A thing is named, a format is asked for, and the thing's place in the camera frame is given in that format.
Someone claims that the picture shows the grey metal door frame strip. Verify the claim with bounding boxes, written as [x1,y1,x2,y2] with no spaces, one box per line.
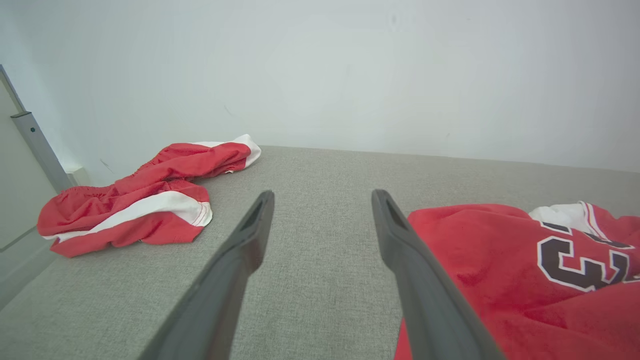
[0,65,74,193]

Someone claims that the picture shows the red numbered basketball jersey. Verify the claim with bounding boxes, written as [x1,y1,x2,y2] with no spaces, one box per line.
[395,201,640,360]

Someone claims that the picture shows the red shorts with white stripes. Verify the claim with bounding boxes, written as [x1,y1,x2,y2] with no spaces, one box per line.
[37,134,262,258]

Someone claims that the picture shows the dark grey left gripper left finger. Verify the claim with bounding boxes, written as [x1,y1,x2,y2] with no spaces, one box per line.
[140,190,276,360]

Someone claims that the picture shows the white wall baseboard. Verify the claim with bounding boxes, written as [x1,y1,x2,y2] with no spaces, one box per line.
[64,164,95,187]

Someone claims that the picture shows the pale grey door panel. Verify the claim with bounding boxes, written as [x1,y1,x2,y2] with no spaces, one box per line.
[0,75,60,306]

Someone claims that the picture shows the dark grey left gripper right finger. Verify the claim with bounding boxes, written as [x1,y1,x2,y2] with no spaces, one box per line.
[371,189,506,360]

